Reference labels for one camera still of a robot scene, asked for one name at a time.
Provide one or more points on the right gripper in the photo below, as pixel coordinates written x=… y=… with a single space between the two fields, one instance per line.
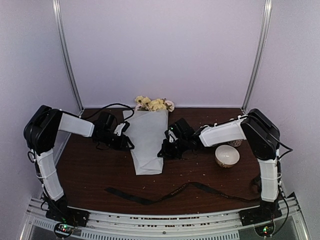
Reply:
x=166 y=153

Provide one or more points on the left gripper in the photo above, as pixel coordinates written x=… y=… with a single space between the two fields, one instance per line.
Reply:
x=122 y=143

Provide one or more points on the white wrapping paper sheet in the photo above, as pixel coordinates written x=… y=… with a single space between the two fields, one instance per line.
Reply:
x=147 y=131

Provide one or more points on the pink rose stem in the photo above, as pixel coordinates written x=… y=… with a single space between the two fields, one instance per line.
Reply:
x=170 y=106

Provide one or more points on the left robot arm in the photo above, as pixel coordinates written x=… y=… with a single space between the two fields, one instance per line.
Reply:
x=41 y=132

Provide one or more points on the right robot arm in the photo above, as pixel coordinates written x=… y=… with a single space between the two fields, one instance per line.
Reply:
x=254 y=127

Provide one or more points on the round white bowl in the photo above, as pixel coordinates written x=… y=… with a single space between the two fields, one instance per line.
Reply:
x=226 y=156

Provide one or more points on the patterned mug yellow inside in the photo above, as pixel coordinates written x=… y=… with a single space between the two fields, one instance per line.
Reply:
x=235 y=143

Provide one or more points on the front aluminium rail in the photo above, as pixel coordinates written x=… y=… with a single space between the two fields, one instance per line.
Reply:
x=223 y=225

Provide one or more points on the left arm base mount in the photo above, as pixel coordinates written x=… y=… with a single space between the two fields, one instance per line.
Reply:
x=67 y=219

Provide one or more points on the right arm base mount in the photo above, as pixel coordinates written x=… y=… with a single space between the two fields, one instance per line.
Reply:
x=262 y=217

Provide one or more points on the left aluminium frame post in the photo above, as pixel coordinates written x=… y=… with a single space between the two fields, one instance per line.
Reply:
x=65 y=53

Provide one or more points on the aluminium frame post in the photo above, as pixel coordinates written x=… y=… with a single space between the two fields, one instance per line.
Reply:
x=65 y=53
x=264 y=30

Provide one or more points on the right aluminium frame post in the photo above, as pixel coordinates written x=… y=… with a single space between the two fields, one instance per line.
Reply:
x=264 y=30

